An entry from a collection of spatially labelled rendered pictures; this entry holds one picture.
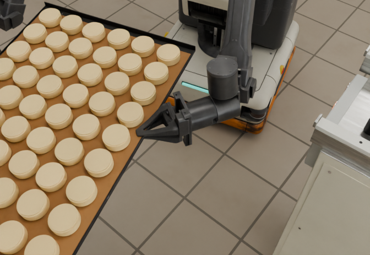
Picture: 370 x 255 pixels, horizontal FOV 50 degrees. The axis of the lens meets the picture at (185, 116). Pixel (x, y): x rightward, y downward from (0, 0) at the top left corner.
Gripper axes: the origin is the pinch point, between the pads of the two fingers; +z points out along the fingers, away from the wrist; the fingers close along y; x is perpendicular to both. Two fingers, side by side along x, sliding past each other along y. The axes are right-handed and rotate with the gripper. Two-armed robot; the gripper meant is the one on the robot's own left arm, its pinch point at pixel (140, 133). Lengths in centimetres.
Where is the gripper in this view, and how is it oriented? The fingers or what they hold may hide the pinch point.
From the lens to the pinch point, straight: 76.0
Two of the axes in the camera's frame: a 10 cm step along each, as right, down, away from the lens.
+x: -3.6, -7.5, 5.6
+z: -9.3, 3.0, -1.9
